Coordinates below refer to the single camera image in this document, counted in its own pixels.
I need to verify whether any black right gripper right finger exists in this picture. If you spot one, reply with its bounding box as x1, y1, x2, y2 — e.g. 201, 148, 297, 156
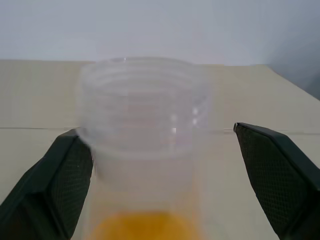
233, 122, 320, 240

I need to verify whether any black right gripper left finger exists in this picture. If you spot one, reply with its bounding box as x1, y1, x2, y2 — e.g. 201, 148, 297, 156
0, 127, 95, 240

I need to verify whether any clear plastic cup orange liquid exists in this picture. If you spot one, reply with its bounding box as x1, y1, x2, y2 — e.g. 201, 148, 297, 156
77, 56, 214, 240

